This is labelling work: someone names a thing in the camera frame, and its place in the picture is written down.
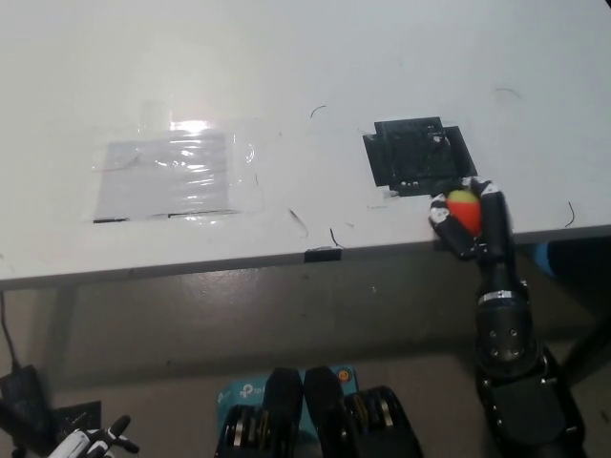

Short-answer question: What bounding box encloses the black power adapter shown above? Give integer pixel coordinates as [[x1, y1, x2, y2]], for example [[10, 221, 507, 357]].
[[0, 364, 56, 449]]

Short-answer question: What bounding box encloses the small black tape strip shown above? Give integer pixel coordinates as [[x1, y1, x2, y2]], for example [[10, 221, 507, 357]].
[[304, 246, 344, 263]]

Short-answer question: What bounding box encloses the orange yellow tennis ball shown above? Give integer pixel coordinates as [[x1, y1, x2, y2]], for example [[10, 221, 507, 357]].
[[446, 189, 482, 236]]

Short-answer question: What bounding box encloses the blue object under table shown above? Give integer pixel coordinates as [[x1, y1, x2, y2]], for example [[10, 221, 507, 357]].
[[531, 241, 558, 281]]

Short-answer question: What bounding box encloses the teal tp-link box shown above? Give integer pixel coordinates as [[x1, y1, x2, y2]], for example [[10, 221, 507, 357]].
[[218, 364, 358, 435]]

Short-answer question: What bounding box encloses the clear plastic sheet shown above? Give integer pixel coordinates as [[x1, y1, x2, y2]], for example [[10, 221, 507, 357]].
[[90, 120, 264, 224]]

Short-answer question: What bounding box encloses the grey table leg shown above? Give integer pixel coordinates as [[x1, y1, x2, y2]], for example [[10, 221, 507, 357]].
[[46, 284, 81, 382]]

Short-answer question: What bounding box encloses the black tape patch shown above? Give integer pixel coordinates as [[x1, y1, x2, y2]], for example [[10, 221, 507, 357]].
[[361, 115, 479, 198]]

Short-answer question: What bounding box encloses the robot right hand black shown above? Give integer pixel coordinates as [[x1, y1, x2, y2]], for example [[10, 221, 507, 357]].
[[428, 175, 527, 302]]

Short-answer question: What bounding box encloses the black power cable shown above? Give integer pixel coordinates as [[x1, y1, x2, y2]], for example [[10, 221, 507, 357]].
[[0, 291, 23, 372]]

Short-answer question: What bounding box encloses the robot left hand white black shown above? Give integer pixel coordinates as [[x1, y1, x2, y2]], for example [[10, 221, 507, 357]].
[[47, 414, 140, 458]]

